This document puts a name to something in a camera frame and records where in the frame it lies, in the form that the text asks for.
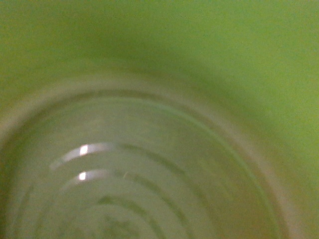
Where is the green plastic bowl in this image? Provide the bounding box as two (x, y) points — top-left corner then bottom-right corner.
(0, 0), (319, 239)

